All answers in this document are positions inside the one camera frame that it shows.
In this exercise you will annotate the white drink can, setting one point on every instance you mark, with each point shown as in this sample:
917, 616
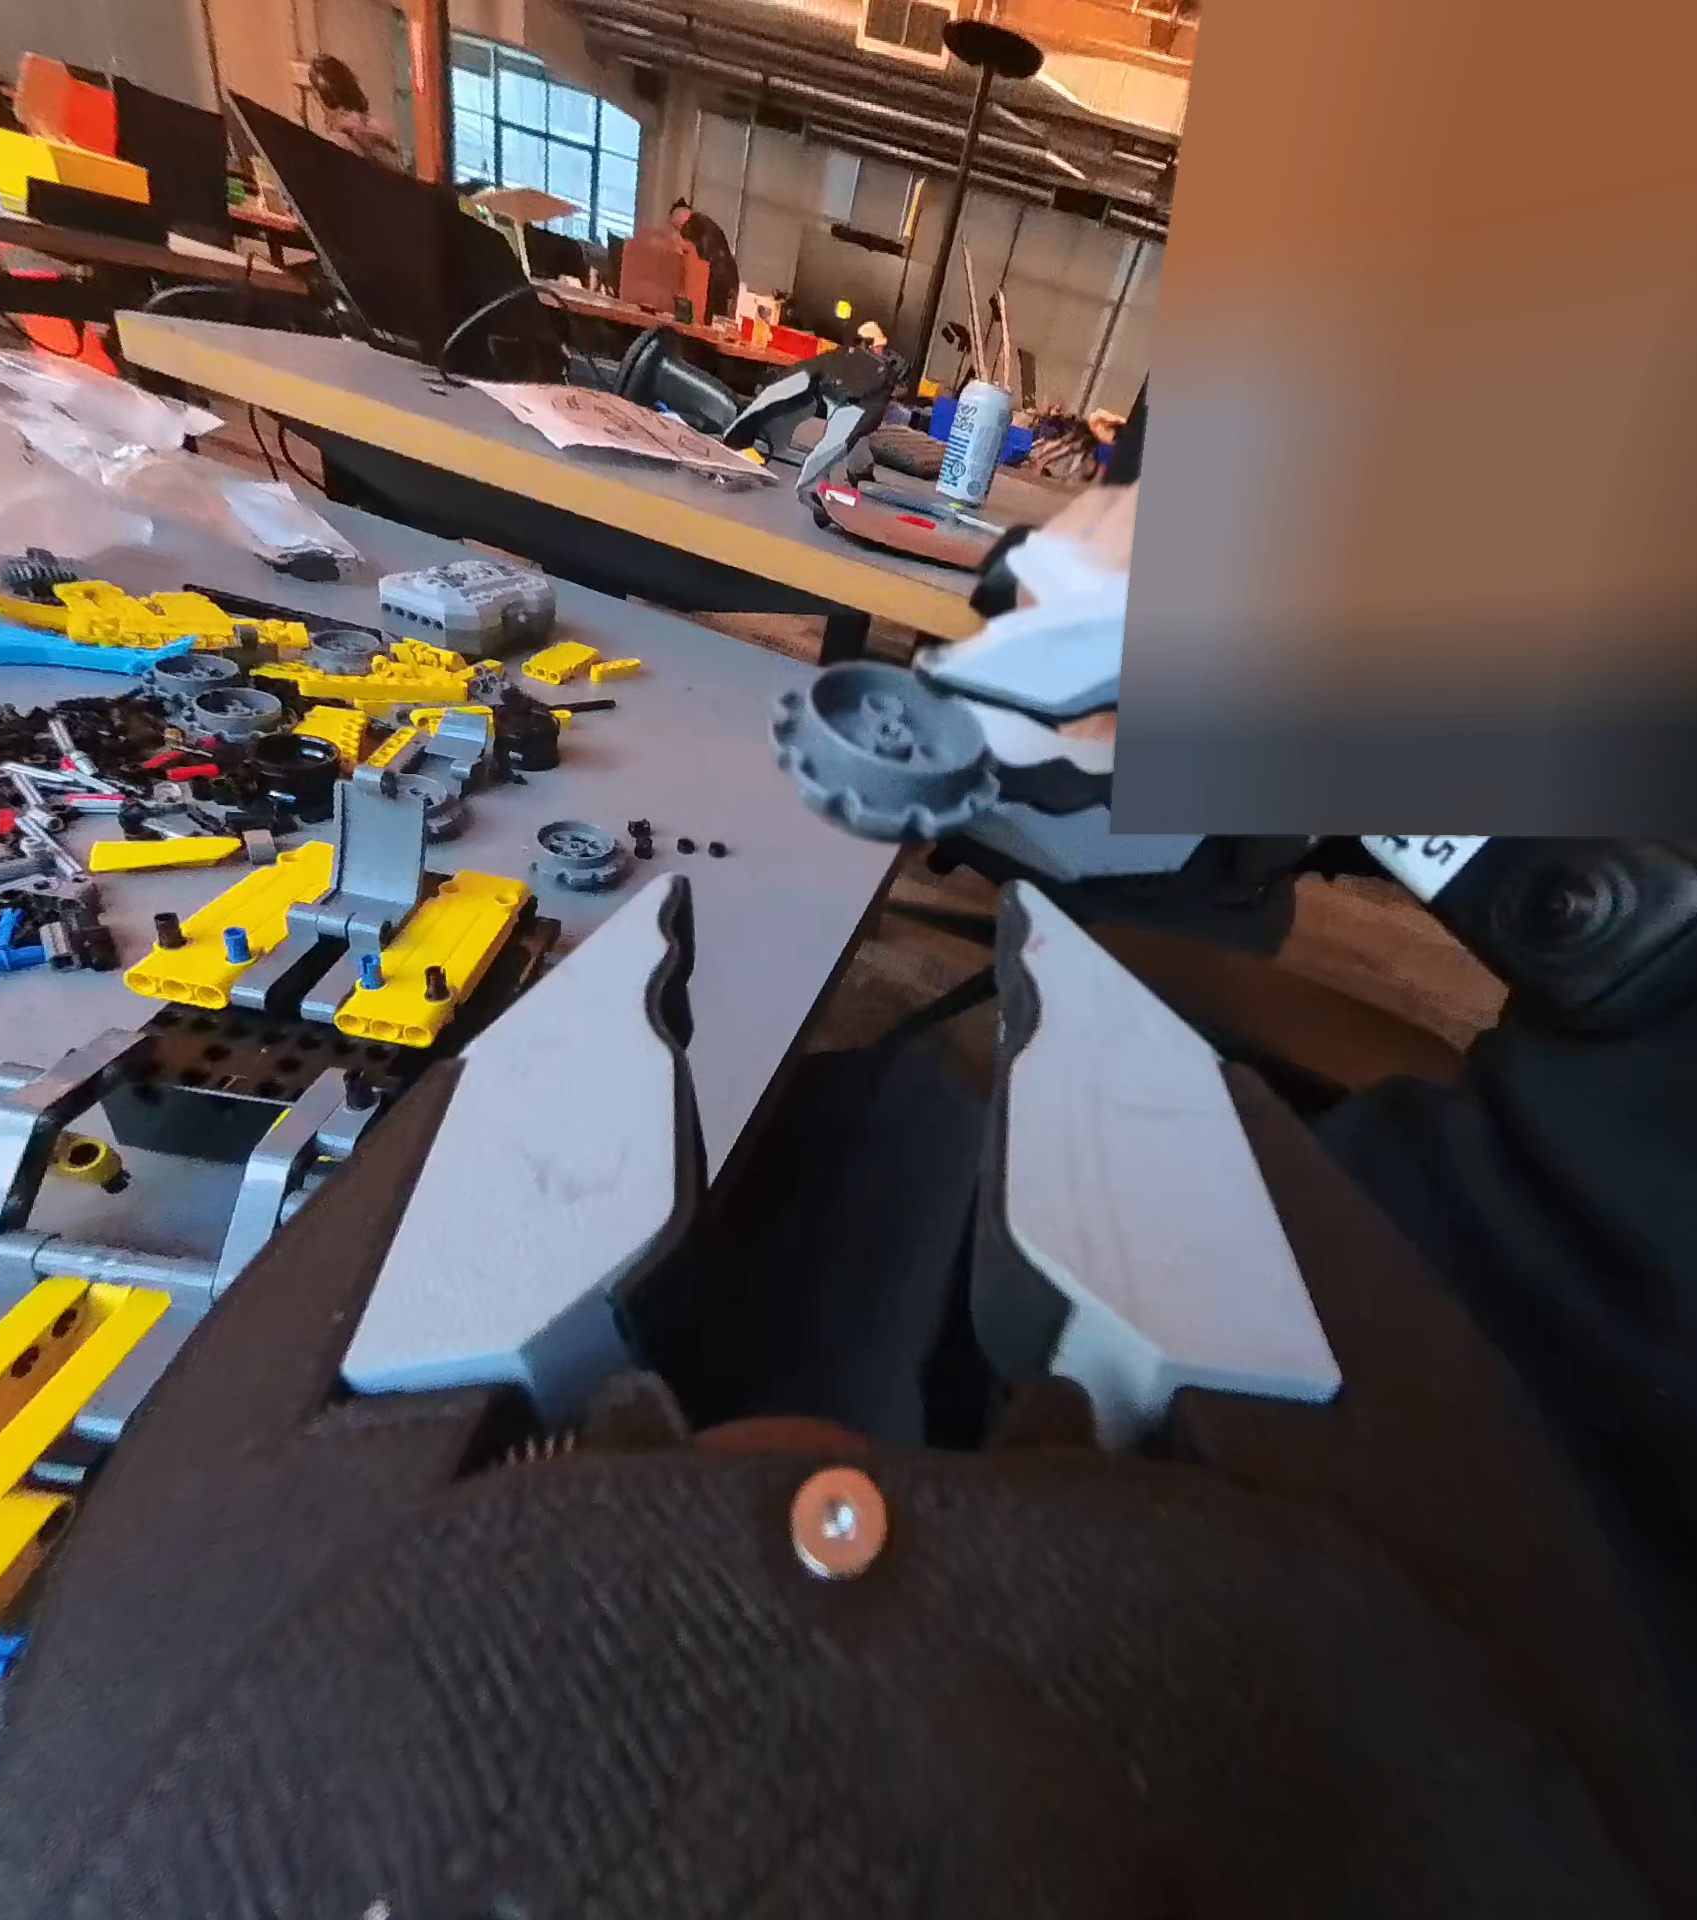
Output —
972, 443

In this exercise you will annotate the dark wooden table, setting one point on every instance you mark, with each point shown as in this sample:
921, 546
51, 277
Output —
38, 241

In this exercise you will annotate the red yellow black boxes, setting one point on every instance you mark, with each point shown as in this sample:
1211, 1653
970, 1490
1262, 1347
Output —
69, 151

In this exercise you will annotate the black wheel rim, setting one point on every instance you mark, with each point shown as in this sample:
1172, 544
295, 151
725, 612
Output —
293, 762
534, 734

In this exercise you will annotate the black monitor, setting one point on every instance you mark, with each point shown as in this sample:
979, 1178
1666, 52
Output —
384, 254

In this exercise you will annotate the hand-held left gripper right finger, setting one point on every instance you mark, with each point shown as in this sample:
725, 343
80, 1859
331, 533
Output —
1164, 1200

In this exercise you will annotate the long black beam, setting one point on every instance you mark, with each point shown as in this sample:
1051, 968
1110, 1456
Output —
293, 608

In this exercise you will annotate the black floor lamp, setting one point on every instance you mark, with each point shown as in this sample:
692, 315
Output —
992, 44

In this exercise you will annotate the yellow tabbed panel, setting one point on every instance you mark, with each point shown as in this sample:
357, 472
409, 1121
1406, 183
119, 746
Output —
1, 597

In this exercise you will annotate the blue brick separator tool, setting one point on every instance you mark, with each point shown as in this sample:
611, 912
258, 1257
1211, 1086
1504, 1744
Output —
38, 648

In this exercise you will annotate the pile of small building pieces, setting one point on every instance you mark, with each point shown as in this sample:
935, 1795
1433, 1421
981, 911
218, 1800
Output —
8, 840

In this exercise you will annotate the yellow long frame beam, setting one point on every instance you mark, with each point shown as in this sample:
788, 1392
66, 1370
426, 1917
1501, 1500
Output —
172, 615

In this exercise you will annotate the grey battery box brick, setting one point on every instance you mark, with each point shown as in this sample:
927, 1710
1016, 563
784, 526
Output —
468, 600

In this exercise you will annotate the paned window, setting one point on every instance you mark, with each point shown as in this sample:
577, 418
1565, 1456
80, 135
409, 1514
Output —
549, 143

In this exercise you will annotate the black white handheld tool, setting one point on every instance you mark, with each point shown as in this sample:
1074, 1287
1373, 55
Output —
804, 398

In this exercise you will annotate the pale adjoining table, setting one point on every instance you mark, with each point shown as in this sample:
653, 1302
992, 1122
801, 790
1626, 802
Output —
384, 404

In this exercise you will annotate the heap of yellow beams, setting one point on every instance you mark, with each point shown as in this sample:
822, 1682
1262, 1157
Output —
384, 682

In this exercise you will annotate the person's leg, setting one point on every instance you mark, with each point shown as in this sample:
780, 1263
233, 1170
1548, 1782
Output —
1613, 1275

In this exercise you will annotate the black gear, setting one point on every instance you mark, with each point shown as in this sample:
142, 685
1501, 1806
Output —
38, 570

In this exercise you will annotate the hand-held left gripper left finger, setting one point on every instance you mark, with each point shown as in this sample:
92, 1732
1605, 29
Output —
549, 1170

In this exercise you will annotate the paper sheet with line drawings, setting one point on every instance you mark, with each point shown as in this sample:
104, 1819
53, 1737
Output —
624, 422

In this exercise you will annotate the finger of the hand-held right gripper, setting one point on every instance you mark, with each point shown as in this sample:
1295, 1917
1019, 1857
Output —
1074, 848
1044, 660

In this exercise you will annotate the clear plastic bag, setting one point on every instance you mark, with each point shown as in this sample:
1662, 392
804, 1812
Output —
38, 435

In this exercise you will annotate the red-rimmed dark tray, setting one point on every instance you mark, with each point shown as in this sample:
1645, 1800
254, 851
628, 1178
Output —
910, 524

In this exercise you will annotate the small yellow curved panel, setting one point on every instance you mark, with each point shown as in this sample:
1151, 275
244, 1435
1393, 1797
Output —
167, 854

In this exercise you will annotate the partly built yellow vehicle model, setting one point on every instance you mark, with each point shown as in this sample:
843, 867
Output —
459, 931

